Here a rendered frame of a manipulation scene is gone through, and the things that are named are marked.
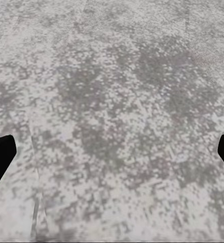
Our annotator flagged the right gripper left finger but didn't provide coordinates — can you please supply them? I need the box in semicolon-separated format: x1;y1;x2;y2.
0;135;17;180

